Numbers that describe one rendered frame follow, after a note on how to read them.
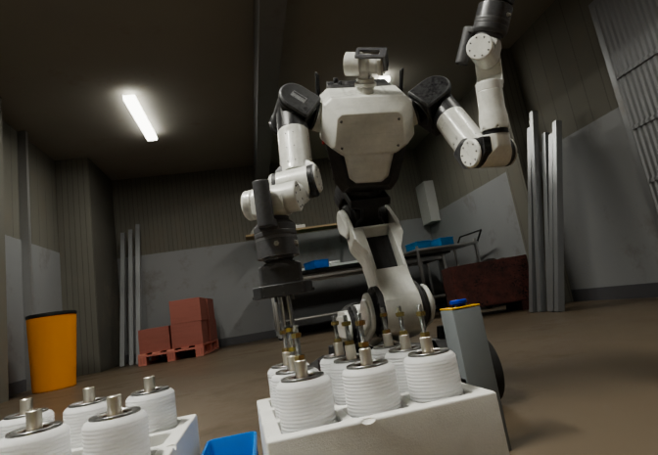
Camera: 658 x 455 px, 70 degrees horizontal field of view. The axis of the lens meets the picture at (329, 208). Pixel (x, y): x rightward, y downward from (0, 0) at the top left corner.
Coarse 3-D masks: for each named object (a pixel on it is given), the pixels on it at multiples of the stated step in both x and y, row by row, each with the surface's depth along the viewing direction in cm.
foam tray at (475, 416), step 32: (384, 416) 76; (416, 416) 76; (448, 416) 77; (480, 416) 78; (288, 448) 72; (320, 448) 73; (352, 448) 73; (384, 448) 74; (416, 448) 75; (448, 448) 76; (480, 448) 77
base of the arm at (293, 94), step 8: (280, 88) 135; (288, 88) 135; (296, 88) 136; (304, 88) 137; (280, 96) 133; (288, 96) 134; (296, 96) 135; (304, 96) 136; (312, 96) 137; (288, 104) 133; (296, 104) 134; (304, 104) 134; (312, 104) 135; (296, 112) 133; (304, 112) 133; (312, 112) 136; (272, 128) 144
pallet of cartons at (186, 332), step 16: (176, 304) 604; (192, 304) 606; (208, 304) 666; (176, 320) 600; (192, 320) 602; (208, 320) 658; (144, 336) 595; (160, 336) 596; (176, 336) 596; (192, 336) 598; (208, 336) 649; (144, 352) 591; (160, 352) 589; (176, 352) 599; (192, 352) 684; (208, 352) 619
